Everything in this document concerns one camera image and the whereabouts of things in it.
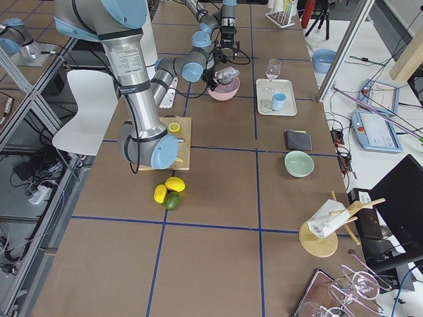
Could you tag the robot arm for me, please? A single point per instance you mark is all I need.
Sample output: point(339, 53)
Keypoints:
point(118, 26)
point(223, 20)

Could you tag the white wire rack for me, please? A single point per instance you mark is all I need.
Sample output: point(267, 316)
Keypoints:
point(282, 12)

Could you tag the white chair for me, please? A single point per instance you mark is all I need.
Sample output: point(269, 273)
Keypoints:
point(96, 100)

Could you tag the wooden cutting board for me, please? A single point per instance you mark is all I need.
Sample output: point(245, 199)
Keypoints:
point(183, 148)

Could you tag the lemon half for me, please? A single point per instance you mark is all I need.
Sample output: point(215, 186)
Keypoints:
point(174, 127)

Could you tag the white carton box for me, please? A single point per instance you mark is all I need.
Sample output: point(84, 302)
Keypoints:
point(328, 218)

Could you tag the clear ice cubes pile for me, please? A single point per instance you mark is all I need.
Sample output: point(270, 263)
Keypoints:
point(229, 73)

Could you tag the aluminium frame post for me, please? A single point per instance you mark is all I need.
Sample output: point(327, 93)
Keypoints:
point(352, 30)

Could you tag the green lime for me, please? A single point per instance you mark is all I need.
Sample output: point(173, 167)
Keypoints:
point(172, 200)

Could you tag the wooden cup stand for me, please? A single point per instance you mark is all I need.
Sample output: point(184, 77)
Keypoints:
point(325, 247)

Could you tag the black tripod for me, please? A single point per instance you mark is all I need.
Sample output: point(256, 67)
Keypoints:
point(324, 17)

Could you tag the black monitor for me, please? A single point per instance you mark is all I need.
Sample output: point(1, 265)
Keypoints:
point(402, 212)

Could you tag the blue plastic cup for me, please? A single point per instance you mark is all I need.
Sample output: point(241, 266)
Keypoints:
point(278, 101)

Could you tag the cream bear tray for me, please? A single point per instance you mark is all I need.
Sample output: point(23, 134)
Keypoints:
point(264, 91)

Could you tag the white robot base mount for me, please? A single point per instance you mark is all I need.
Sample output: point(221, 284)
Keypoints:
point(150, 57)

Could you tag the yellow lemon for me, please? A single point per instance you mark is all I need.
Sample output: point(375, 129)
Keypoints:
point(175, 184)
point(160, 193)

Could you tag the silver metal ice scoop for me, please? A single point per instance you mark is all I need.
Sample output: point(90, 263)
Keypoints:
point(226, 75)

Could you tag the light blue basin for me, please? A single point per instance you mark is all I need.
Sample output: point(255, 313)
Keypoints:
point(322, 60)

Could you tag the upturned wine glass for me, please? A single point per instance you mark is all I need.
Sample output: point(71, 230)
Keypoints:
point(313, 309)
point(356, 292)

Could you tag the white power strip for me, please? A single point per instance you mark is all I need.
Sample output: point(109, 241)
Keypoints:
point(38, 196)

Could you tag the clear wine glass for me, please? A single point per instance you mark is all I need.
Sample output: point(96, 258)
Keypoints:
point(273, 69)

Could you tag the pink bowl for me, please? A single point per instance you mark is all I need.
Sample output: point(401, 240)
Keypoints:
point(225, 92)

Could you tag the blue teach pendant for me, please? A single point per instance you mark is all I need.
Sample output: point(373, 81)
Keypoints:
point(374, 133)
point(383, 97)

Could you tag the grey yellow folded cloth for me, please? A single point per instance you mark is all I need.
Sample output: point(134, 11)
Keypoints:
point(297, 140)

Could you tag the dark wooden tray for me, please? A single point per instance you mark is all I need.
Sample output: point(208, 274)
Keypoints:
point(318, 290)

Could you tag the green bowl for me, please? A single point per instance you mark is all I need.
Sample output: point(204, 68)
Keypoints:
point(299, 164)

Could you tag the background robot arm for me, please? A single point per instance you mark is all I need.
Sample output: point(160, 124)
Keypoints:
point(18, 43)

